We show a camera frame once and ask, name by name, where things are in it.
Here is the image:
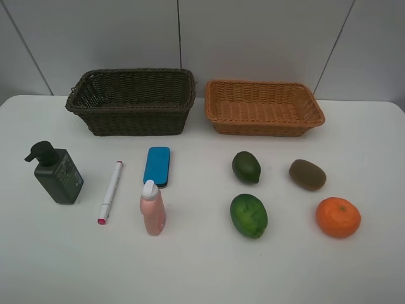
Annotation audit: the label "dark green avocado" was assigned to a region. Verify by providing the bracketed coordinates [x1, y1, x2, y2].
[232, 151, 261, 184]

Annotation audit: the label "orange wicker basket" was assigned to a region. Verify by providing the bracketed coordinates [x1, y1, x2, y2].
[205, 80, 325, 137]

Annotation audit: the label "blue whiteboard eraser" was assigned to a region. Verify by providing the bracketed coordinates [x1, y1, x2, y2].
[143, 147, 171, 188]

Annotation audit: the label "dark brown wicker basket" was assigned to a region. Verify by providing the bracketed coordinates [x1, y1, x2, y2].
[65, 68, 196, 136]

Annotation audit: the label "orange tangerine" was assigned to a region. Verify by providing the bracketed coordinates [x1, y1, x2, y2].
[315, 197, 361, 239]

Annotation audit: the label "pink bottle white cap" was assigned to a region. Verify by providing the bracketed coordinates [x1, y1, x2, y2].
[140, 180, 166, 236]

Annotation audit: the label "brown kiwi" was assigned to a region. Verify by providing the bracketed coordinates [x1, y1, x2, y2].
[289, 159, 327, 191]

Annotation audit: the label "dark green pump bottle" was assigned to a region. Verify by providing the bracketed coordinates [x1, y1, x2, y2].
[25, 141, 84, 205]

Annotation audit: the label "bright green lime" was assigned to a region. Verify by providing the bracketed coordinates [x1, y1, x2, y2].
[230, 194, 268, 239]

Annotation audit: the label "white marker red caps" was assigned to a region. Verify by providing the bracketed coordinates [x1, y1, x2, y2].
[97, 161, 123, 225]

